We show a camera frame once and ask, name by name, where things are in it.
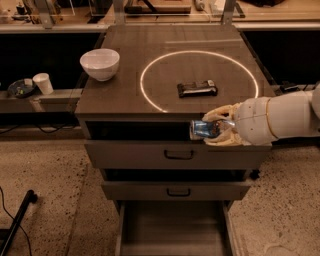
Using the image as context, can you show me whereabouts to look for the grey middle drawer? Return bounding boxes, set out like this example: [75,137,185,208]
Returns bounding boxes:
[102,181,251,201]

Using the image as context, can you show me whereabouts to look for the white paper cup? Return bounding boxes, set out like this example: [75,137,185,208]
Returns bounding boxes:
[33,73,53,95]

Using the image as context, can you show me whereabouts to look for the black snack bar wrapper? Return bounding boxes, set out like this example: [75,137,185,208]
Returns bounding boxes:
[177,80,218,98]

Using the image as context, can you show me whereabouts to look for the blue redbull can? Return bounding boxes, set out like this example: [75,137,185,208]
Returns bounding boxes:
[189,119,235,140]

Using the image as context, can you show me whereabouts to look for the black cable on floor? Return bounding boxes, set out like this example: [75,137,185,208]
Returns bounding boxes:
[0,186,34,256]

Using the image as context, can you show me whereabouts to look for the black tripod stand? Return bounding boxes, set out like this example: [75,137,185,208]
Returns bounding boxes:
[280,81,320,93]

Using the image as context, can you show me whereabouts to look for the black cabinet caster wheel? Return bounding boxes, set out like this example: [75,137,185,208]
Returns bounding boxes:
[250,169,260,180]

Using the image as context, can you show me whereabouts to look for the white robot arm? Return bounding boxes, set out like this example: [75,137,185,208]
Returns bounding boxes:
[202,86,320,146]

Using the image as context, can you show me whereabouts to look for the grey top drawer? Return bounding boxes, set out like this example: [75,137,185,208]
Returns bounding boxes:
[85,140,271,170]

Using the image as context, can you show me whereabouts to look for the grey bottom drawer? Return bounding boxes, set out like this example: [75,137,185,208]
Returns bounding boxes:
[115,201,236,256]

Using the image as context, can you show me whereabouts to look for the grey drawer cabinet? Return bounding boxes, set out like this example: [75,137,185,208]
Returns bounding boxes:
[74,24,286,208]

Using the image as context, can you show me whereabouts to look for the black floor stand leg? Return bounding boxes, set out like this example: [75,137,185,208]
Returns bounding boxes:
[0,190,38,256]

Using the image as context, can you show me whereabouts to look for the grey drawer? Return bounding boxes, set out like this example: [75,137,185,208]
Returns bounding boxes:
[102,181,251,201]
[85,140,271,170]
[115,201,236,256]

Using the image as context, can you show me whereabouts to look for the grey side bench ledge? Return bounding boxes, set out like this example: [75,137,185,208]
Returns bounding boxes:
[0,89,82,114]

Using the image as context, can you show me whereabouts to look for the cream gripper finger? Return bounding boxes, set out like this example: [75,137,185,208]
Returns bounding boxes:
[202,103,240,122]
[204,129,248,146]

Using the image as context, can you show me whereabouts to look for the white ceramic bowl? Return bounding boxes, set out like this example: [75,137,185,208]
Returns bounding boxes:
[80,48,120,81]

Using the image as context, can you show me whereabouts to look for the dark round dish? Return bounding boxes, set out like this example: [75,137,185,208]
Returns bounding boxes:
[7,78,36,99]

